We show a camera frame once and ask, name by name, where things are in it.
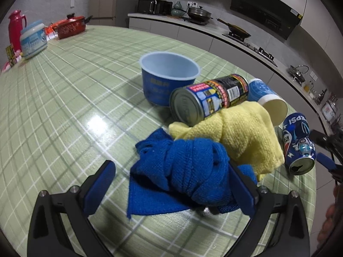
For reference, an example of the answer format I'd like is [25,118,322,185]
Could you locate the blue pepsi can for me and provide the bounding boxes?
[283,113,316,175]

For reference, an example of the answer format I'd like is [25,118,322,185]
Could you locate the yellow towel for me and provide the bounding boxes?
[168,101,285,181]

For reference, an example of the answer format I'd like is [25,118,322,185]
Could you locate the blue towel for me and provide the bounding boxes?
[127,129,240,218]

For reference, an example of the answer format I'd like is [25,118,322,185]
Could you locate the blue white paper cup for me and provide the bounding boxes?
[247,78,288,127]

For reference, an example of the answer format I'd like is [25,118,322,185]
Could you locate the black labelled tin can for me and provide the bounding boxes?
[170,74,249,127]

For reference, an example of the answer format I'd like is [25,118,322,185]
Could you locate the blue plastic bowl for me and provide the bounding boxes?
[139,51,201,107]

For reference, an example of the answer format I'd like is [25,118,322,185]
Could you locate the person's right hand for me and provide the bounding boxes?
[317,184,342,248]

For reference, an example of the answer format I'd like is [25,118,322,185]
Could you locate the black utensil holder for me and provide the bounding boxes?
[330,114,343,133]

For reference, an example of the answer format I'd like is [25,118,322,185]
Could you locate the white rice cooker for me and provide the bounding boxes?
[322,95,337,123]

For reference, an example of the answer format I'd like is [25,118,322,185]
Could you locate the dark sauce bottle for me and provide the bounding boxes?
[315,89,327,105]

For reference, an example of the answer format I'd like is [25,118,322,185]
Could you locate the oil bottle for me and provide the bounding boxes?
[304,81,314,93]

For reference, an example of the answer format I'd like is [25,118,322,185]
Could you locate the green checkered tablecloth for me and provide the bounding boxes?
[0,25,317,257]

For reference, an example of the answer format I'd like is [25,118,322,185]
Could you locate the gas stove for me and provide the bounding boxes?
[223,32,277,67]

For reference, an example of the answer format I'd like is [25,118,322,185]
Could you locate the black range hood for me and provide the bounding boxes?
[230,0,302,39]

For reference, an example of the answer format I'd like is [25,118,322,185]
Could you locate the frying pan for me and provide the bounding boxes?
[217,19,251,39]

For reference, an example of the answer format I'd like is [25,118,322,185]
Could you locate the white blue plastic tub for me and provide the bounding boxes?
[20,20,48,59]

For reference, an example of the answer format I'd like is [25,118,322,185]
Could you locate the red enamel pot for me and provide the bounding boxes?
[52,15,93,39]

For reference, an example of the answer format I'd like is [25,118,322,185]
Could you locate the black lidded wok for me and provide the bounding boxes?
[187,6,212,23]

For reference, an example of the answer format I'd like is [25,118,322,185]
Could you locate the red thermos jug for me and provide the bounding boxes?
[8,10,27,51]

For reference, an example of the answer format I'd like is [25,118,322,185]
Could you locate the grey refrigerator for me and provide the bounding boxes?
[88,0,147,27]

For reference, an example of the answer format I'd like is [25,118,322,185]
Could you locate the black microwave oven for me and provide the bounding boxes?
[137,0,173,16]

